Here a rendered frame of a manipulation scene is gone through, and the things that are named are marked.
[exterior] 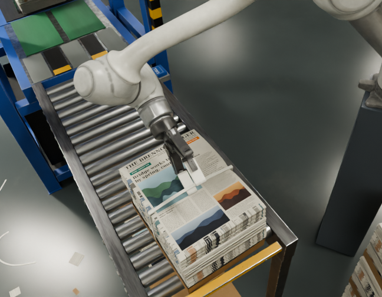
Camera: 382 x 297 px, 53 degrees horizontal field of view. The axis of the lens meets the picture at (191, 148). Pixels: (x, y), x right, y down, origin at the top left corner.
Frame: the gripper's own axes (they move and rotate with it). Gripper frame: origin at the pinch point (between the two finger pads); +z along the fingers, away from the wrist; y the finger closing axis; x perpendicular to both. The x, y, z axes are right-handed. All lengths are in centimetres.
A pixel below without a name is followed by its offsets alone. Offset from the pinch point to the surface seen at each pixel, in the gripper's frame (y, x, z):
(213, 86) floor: 165, -92, -80
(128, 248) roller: 31.6, 22.6, 5.1
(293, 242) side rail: 19.3, -24.5, 29.0
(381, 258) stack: 18, -48, 47
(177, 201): 7.2, 5.1, 1.1
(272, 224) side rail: 22.7, -22.5, 21.2
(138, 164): 16.3, 9.0, -15.7
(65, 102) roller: 71, 18, -70
